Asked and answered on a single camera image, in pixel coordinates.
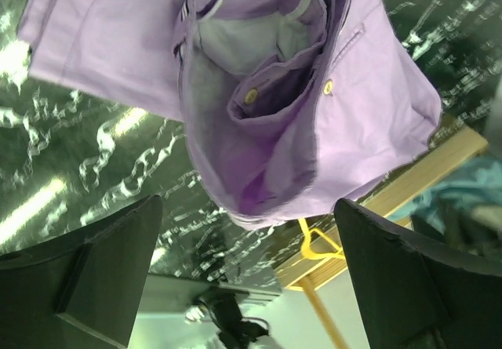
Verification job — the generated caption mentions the purple trousers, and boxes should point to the purple trousers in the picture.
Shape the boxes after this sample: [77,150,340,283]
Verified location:
[17,0,442,230]

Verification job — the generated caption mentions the wooden clothes rack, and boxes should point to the wooden clothes rack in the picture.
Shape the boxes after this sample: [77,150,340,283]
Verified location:
[274,123,489,292]

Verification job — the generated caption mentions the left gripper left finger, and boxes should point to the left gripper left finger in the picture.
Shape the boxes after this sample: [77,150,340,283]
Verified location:
[1,196,162,348]

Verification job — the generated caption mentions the yellow plastic hanger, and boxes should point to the yellow plastic hanger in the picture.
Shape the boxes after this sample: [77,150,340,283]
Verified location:
[296,217,348,349]

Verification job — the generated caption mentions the teal t-shirt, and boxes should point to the teal t-shirt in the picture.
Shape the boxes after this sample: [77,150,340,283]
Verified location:
[388,155,501,262]

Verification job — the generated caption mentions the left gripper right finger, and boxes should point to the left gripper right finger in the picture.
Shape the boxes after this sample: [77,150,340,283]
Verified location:
[335,199,501,348]

